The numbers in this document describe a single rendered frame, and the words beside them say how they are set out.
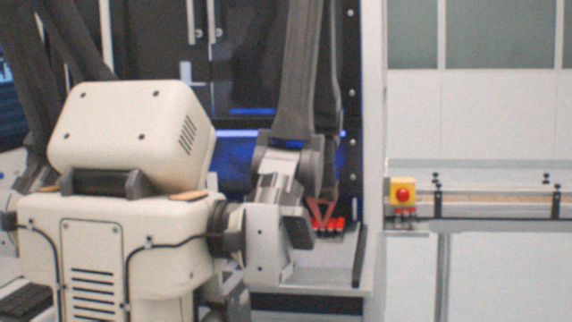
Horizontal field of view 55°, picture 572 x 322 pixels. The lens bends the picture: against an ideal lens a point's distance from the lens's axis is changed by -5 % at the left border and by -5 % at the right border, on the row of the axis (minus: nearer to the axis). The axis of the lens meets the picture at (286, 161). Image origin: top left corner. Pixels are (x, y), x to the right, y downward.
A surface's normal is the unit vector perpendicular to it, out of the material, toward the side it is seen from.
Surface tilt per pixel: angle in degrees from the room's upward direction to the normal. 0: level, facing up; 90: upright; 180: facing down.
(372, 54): 90
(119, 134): 48
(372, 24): 90
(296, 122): 76
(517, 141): 90
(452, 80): 90
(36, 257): 82
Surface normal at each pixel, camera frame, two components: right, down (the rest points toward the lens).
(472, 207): -0.18, 0.22
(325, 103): -0.20, 0.72
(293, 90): -0.19, -0.02
